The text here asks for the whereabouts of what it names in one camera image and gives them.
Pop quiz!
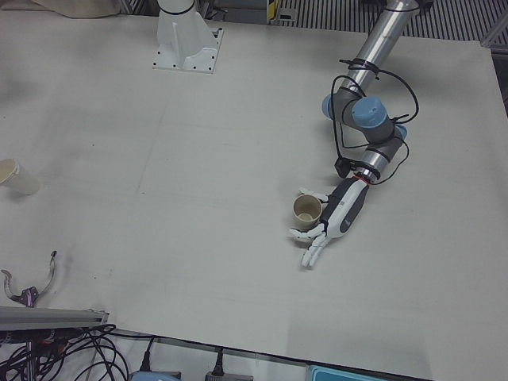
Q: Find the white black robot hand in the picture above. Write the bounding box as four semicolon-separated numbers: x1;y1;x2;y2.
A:
287;178;372;270

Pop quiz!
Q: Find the beige paper cup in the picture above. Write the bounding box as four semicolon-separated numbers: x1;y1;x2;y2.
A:
292;194;325;232

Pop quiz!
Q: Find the white paper cup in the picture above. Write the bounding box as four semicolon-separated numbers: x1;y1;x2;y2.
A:
0;158;41;196

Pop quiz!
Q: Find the light blue plastic bin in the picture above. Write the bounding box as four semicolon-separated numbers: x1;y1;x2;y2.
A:
307;364;432;381

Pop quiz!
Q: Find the grey metal box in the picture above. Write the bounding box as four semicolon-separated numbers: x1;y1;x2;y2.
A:
204;372;255;381

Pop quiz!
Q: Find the striped metal grating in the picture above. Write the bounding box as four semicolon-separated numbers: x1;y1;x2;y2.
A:
277;0;508;43

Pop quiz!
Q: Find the blue-grey teach pendant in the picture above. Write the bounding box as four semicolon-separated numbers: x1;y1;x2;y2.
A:
129;369;182;381

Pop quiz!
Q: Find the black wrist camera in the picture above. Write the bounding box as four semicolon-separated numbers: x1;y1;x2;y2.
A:
334;157;358;179

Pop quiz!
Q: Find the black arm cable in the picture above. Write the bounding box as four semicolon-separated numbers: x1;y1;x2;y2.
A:
331;58;421;187

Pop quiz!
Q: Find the black power cable plug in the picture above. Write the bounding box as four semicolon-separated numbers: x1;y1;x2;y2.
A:
210;345;225;378
106;327;158;372

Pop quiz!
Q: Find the white pedestal mount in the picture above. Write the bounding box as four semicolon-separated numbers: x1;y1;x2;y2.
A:
152;0;225;76

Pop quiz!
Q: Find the looped black cable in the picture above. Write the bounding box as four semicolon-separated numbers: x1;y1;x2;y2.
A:
0;323;130;381

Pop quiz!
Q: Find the aluminium extrusion rail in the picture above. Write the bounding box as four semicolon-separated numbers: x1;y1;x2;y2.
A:
0;305;109;330

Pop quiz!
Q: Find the black curved clamp strap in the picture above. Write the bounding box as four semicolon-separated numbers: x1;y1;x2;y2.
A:
0;249;59;309

